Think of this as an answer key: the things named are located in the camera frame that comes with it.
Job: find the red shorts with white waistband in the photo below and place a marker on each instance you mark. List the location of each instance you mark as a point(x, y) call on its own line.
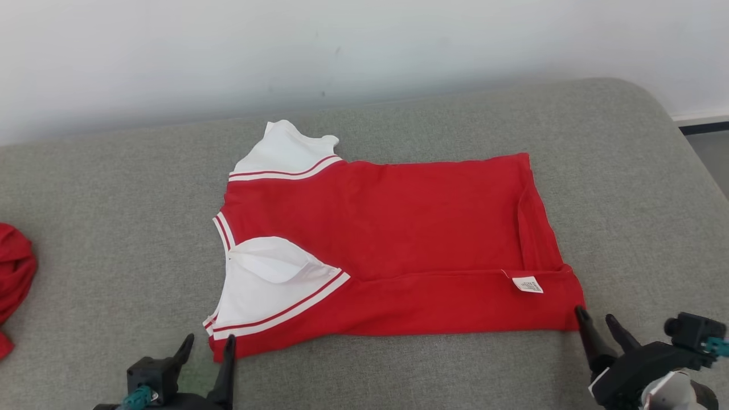
point(14, 267)

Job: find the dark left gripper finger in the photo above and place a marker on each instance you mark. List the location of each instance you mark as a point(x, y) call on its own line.
point(226, 376)
point(185, 353)

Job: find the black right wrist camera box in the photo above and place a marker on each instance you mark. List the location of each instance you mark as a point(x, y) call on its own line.
point(692, 336)

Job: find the black and white wall baseboard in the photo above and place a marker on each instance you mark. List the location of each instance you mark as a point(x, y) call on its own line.
point(703, 126)

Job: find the grey fabric sofa cushion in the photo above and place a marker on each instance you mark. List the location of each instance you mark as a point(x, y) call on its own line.
point(398, 387)

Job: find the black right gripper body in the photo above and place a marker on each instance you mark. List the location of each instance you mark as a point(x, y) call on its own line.
point(632, 370)

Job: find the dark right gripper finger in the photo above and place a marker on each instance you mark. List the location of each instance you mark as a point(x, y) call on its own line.
point(595, 344)
point(622, 337)

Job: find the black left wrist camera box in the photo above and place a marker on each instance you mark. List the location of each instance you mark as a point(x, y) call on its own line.
point(151, 373)

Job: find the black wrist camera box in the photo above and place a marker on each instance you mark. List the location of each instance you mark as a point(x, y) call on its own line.
point(692, 336)
point(151, 373)

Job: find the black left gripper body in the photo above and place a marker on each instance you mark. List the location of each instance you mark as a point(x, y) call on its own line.
point(182, 403)

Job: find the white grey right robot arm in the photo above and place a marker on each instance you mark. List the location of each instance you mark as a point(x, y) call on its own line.
point(675, 396)

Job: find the red jersey with white sleeves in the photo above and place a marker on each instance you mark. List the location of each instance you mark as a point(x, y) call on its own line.
point(410, 228)

